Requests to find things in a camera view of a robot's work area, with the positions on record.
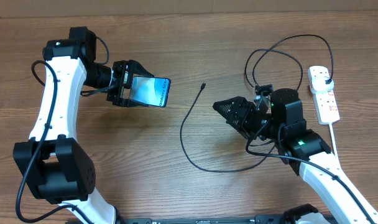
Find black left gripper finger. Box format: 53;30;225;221
131;60;154;77
121;98;149;108

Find Samsung Galaxy smartphone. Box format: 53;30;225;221
129;77;171;108

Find black USB charging cable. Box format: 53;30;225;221
180;34;334;174

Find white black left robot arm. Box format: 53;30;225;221
13;27;170;223

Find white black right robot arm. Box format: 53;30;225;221
213;86;378;223

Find white charger plug adapter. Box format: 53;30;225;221
310;77;334;94

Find white power strip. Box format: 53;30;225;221
307;65;340;124

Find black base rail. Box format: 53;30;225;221
122;215;289;224

